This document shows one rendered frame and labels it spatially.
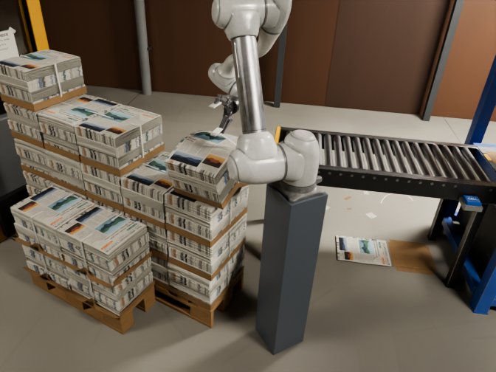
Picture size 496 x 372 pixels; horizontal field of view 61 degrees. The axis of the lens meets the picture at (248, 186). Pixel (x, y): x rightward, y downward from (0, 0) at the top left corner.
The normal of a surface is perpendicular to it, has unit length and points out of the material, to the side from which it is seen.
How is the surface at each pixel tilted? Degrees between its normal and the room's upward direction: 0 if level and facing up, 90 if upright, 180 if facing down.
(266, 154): 60
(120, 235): 0
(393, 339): 0
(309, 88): 90
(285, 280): 90
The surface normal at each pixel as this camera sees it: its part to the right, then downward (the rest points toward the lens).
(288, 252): 0.49, 0.48
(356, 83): -0.14, 0.52
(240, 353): 0.04, -0.85
